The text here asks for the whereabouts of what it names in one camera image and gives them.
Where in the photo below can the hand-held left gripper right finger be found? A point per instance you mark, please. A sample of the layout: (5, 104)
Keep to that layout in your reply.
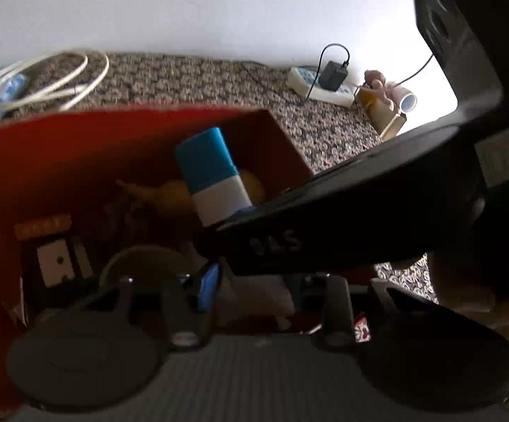
(338, 312)

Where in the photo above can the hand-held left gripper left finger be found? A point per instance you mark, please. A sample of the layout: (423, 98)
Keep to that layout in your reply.
(208, 286)

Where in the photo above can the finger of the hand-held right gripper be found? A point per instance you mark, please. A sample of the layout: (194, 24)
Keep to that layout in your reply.
(272, 237)

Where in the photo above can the translucent plastic container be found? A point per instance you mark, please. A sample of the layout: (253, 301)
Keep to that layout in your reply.
(149, 263)

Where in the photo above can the blue and white box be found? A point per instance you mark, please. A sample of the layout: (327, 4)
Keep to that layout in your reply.
(210, 167)

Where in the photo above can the yellow toy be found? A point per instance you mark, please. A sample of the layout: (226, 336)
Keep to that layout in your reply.
(171, 193)

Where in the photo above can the red cardboard box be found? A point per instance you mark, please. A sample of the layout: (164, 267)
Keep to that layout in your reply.
(61, 149)

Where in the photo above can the person's right hand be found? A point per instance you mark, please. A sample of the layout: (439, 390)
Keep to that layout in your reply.
(465, 290)

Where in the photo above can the pink doll figure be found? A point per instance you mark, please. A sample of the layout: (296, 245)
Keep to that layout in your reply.
(401, 96)

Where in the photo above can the black power adapter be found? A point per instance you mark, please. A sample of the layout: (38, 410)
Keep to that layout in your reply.
(332, 77)

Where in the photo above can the black and white box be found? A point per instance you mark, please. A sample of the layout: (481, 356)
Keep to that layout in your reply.
(54, 263)

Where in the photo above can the white power strip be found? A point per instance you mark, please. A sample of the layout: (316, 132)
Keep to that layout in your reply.
(307, 83)

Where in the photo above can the small orange box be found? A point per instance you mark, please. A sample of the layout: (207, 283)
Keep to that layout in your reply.
(43, 227)

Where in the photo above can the floral printed bedsheet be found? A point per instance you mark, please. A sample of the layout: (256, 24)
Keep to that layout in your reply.
(193, 79)

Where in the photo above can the blue and white patterned bag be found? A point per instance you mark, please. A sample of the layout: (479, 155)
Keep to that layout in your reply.
(13, 85)

